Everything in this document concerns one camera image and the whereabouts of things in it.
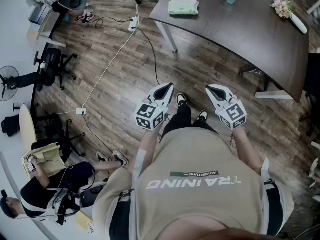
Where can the white table leg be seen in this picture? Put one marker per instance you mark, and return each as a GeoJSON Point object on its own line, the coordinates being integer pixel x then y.
{"type": "Point", "coordinates": [170, 39]}
{"type": "Point", "coordinates": [272, 94]}

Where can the yellow paper sheet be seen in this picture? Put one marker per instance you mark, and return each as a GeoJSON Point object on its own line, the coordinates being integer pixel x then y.
{"type": "Point", "coordinates": [83, 220]}

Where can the pink flower bouquet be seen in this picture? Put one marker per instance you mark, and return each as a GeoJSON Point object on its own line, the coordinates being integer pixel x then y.
{"type": "Point", "coordinates": [281, 6]}

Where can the person's right shoe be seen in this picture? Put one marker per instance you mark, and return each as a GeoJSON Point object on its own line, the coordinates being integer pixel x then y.
{"type": "Point", "coordinates": [203, 114]}

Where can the white vase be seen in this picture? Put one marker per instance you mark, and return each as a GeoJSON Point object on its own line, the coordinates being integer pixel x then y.
{"type": "Point", "coordinates": [298, 24]}

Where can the person's beige t-shirt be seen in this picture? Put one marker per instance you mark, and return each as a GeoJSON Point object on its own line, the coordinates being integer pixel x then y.
{"type": "Point", "coordinates": [200, 159]}

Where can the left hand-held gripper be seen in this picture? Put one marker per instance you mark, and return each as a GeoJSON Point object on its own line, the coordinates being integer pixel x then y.
{"type": "Point", "coordinates": [150, 115]}

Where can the person's left shoe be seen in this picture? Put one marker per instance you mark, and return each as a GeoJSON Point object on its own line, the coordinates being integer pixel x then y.
{"type": "Point", "coordinates": [181, 98]}

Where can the person's left forearm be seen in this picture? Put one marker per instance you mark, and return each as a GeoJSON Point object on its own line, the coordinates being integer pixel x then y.
{"type": "Point", "coordinates": [148, 144]}

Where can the long white power strip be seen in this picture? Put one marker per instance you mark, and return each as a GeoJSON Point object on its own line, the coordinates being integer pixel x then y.
{"type": "Point", "coordinates": [133, 24]}

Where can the beige tote bag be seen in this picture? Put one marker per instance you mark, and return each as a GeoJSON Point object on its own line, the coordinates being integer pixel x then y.
{"type": "Point", "coordinates": [50, 159]}

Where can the person's right forearm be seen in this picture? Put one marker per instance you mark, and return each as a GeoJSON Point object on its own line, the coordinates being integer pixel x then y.
{"type": "Point", "coordinates": [243, 149]}

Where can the person's shoe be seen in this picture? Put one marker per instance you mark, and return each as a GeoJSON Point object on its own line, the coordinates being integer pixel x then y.
{"type": "Point", "coordinates": [181, 98]}
{"type": "Point", "coordinates": [203, 114]}

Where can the black standing fan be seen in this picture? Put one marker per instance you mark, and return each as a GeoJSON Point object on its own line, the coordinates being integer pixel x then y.
{"type": "Point", "coordinates": [8, 84]}

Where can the person's black trousers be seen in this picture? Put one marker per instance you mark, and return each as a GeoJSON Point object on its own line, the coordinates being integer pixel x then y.
{"type": "Point", "coordinates": [180, 119]}

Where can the grey storage box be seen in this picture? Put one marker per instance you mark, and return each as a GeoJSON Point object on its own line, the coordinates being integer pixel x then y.
{"type": "Point", "coordinates": [37, 15]}

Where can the white mug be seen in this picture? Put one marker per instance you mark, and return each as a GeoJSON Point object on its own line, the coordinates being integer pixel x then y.
{"type": "Point", "coordinates": [43, 66]}

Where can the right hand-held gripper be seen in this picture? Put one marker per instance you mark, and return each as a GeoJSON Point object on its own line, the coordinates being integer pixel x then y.
{"type": "Point", "coordinates": [232, 114]}

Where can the black bag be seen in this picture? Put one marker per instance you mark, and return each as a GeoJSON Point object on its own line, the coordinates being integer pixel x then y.
{"type": "Point", "coordinates": [10, 125]}

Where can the round beige side table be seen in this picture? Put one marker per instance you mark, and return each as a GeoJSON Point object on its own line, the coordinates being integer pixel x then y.
{"type": "Point", "coordinates": [26, 126]}

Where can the white desk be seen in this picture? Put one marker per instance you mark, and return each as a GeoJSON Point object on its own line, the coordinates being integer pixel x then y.
{"type": "Point", "coordinates": [50, 26]}

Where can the green cloth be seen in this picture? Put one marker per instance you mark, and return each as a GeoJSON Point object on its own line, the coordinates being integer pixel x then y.
{"type": "Point", "coordinates": [183, 7]}

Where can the small white power strip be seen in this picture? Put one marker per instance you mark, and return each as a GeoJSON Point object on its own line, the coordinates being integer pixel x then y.
{"type": "Point", "coordinates": [81, 111]}

